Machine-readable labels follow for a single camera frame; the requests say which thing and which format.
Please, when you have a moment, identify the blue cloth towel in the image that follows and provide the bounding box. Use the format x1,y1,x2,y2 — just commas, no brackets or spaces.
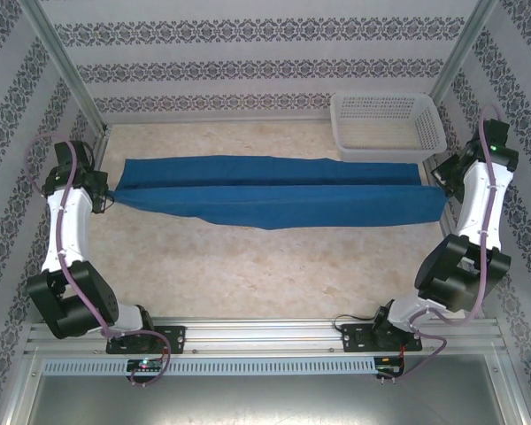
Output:
113,154,449,231

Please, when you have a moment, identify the white plastic mesh basket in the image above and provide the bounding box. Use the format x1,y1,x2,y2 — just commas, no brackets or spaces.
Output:
329,92,448,164

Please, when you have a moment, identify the left controller board green light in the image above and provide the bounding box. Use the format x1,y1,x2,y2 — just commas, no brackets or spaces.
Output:
126,358,165,382

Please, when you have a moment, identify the right controller board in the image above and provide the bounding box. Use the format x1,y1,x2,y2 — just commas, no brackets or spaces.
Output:
374,356,406,380

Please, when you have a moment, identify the grey metal panel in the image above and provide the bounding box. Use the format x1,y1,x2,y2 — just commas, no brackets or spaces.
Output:
8,353,528,425

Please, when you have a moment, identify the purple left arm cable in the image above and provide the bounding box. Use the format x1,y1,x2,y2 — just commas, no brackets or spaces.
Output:
24,131,173,387

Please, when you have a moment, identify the aluminium frame post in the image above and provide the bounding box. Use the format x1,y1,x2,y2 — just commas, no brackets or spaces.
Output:
19,0,112,139
428,0,499,108

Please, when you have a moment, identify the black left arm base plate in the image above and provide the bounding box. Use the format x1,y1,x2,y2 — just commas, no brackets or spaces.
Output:
104,325,187,355

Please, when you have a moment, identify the thin black cable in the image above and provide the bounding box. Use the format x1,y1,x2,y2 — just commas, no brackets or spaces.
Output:
334,314,378,332

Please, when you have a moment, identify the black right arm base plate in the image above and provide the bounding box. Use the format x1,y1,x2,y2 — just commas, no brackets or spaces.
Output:
340,322,424,354

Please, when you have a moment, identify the aluminium mounting rail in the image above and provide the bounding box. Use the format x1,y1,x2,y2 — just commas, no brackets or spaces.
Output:
24,316,508,356

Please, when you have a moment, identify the grey slotted cable duct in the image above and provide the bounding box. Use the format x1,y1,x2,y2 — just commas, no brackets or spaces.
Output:
42,356,377,377

